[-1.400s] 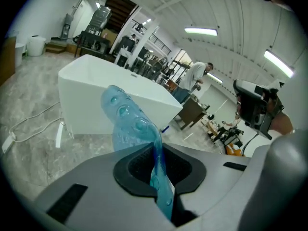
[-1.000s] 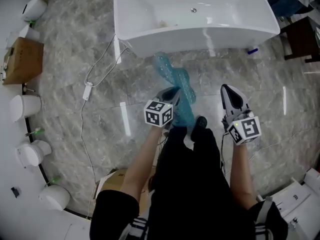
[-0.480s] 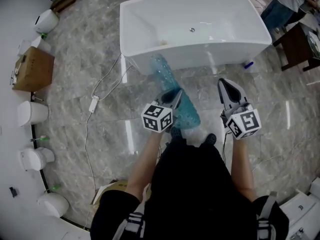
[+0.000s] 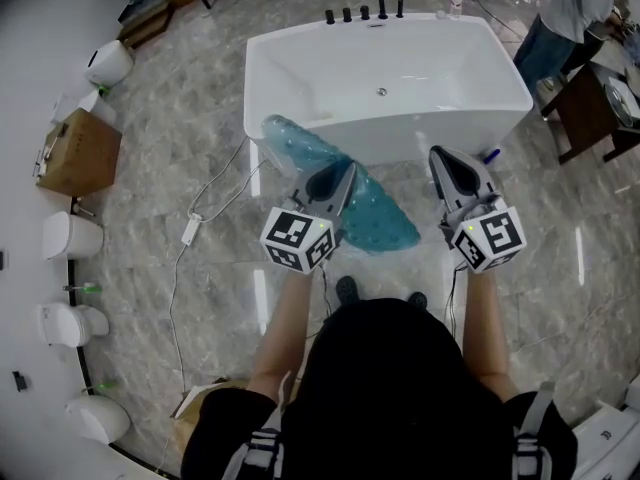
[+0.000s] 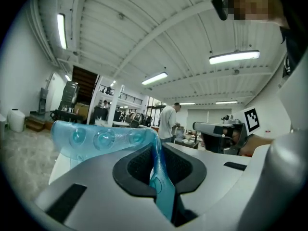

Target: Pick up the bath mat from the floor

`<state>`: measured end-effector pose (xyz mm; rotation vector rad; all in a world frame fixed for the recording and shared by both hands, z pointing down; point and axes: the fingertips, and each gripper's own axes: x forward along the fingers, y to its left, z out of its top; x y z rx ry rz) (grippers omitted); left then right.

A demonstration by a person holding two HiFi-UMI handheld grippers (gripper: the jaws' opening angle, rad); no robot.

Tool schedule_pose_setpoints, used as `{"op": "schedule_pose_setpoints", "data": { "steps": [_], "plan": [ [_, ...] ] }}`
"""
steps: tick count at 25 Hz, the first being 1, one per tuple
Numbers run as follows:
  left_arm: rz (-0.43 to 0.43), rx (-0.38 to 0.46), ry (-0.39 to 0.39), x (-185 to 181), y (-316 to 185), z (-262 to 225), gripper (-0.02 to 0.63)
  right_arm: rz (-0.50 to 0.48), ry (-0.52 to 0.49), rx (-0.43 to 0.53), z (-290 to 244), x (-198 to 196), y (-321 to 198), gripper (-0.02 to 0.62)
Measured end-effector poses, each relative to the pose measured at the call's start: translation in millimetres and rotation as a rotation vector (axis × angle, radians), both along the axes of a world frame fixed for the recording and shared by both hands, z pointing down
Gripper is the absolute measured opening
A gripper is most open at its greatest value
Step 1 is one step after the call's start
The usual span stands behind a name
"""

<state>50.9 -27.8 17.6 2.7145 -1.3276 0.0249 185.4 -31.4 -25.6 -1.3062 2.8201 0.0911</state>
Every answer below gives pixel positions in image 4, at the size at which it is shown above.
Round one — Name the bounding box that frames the white bathtub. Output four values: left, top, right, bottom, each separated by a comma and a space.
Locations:
242, 12, 535, 168

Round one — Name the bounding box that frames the left grey backpack strap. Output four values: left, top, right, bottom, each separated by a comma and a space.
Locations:
219, 370, 294, 480

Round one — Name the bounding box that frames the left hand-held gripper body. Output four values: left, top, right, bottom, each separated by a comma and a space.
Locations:
259, 187, 345, 274

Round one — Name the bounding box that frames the dark wooden table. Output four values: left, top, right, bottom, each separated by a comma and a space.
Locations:
539, 60, 640, 165

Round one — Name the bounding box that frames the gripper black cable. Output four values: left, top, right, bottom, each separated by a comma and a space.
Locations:
443, 261, 470, 342
317, 266, 335, 327

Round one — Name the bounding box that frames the person's left black shoe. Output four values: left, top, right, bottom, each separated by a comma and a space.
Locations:
335, 275, 361, 303

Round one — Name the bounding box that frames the person's black shirt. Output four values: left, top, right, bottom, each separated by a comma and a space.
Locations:
181, 297, 579, 480

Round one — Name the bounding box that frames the person's right forearm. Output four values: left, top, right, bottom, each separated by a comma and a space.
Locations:
460, 267, 522, 403

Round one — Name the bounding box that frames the white power cable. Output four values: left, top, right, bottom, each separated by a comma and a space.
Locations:
154, 135, 266, 474

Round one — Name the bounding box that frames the open cardboard box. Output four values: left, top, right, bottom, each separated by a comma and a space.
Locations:
169, 376, 251, 452

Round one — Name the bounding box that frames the blue translucent bath mat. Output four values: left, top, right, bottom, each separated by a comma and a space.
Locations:
262, 113, 422, 256

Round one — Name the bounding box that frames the white power adapter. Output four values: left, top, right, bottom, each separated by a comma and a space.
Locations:
180, 212, 204, 245

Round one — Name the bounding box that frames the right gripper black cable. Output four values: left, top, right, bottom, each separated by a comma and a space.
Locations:
443, 261, 470, 342

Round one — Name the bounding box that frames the brown cardboard box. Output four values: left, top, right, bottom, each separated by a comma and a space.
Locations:
34, 107, 123, 198

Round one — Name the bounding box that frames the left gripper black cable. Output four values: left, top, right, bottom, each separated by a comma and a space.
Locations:
317, 266, 335, 327

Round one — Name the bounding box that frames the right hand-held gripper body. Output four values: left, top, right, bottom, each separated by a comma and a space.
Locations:
438, 192, 527, 275

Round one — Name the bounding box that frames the right grey backpack strap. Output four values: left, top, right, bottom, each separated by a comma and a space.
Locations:
512, 381, 557, 480

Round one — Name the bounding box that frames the grey backpack strap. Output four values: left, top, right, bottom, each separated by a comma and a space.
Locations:
512, 381, 557, 480
219, 370, 294, 480

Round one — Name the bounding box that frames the thin black floor cable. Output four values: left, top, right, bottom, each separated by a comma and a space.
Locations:
468, 0, 527, 40

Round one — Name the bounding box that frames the person's left forearm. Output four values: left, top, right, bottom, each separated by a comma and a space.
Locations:
247, 266, 317, 402

